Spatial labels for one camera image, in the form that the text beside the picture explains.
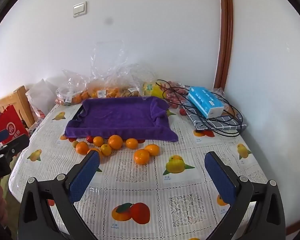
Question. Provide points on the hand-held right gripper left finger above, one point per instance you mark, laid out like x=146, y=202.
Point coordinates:
x=86, y=175

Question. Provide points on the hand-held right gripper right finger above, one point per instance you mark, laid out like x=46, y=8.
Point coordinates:
x=220, y=177

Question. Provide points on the tan longan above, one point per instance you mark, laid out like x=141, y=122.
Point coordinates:
x=75, y=144

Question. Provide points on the small red fruit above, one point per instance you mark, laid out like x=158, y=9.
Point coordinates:
x=90, y=138

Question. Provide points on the large mandarin orange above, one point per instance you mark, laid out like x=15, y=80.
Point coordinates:
x=115, y=141

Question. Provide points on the red paper bag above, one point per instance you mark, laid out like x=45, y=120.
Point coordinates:
x=11, y=122

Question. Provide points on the red white snack bag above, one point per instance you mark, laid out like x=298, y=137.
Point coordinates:
x=40, y=114

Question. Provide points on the wooden chair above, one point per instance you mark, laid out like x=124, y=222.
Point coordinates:
x=21, y=102

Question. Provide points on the grey checkered cloth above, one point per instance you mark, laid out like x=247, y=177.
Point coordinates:
x=227, y=123

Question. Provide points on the white plastic bag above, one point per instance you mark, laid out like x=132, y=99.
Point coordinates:
x=41, y=92

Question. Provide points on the purple towel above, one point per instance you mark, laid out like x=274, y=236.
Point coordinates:
x=120, y=120

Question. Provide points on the clear bag of oranges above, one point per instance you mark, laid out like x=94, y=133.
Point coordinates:
x=72, y=96

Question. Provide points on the red cherry tomato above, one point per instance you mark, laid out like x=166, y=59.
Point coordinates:
x=182, y=111

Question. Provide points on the blue tissue pack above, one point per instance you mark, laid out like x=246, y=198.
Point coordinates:
x=202, y=102

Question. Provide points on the clear bag of kumquats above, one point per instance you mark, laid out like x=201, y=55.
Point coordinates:
x=105, y=91

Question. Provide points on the clear bag of red tomatoes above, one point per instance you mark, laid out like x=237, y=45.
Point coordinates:
x=173, y=97

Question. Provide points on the clear bag of longans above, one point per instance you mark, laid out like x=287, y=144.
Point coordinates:
x=130, y=91

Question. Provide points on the yellow packet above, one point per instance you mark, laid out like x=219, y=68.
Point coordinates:
x=152, y=90

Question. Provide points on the brown wooden door frame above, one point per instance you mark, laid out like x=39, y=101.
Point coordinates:
x=226, y=30

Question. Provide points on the white wall light switch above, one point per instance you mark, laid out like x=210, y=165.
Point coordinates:
x=79, y=9

